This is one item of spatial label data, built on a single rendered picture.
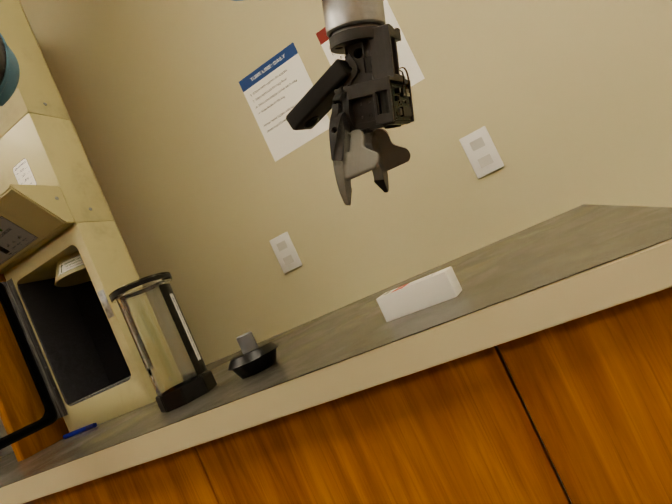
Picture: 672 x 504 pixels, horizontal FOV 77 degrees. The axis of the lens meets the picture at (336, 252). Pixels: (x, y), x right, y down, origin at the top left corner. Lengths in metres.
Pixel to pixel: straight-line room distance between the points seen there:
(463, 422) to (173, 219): 1.24
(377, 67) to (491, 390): 0.40
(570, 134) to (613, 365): 0.77
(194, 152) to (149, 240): 0.36
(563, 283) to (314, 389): 0.29
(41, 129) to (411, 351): 1.09
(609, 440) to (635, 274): 0.18
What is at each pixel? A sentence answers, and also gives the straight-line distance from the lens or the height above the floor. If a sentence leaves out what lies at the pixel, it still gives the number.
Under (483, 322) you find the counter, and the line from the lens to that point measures 0.46.
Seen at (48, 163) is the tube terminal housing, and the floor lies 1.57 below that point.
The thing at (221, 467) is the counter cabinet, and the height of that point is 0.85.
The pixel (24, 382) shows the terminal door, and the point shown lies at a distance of 1.37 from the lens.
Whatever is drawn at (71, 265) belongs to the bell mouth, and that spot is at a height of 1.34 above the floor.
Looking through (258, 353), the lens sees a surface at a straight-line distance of 0.72.
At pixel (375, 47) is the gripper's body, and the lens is 0.57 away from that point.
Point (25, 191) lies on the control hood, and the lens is 1.18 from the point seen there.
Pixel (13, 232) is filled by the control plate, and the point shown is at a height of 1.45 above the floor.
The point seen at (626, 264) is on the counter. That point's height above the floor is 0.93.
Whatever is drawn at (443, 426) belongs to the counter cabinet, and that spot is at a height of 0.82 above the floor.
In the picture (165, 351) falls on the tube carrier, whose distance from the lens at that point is 0.80.
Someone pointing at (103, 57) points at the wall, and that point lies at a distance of 1.83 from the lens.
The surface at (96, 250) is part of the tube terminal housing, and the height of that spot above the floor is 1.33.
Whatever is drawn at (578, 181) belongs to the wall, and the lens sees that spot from 1.18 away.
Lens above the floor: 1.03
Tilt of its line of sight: 3 degrees up
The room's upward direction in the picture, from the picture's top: 25 degrees counter-clockwise
